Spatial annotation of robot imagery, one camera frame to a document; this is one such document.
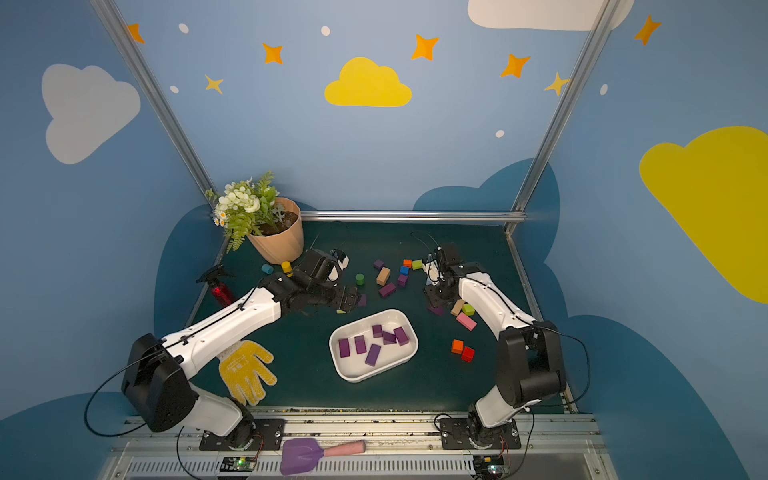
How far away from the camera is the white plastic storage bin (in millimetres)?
862

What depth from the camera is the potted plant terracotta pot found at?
976 mm

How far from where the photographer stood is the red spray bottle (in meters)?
0.88
